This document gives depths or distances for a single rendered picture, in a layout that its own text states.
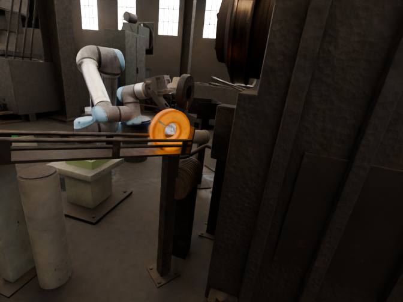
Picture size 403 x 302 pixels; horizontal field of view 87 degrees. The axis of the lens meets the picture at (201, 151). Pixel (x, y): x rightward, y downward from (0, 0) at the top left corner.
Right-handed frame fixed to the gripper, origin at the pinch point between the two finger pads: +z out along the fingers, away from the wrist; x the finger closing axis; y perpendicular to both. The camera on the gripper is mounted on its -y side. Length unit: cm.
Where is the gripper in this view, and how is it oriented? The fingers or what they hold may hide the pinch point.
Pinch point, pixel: (185, 88)
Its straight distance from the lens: 100.0
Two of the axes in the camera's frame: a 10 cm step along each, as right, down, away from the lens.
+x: 3.0, -3.2, 9.0
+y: -1.6, -9.5, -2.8
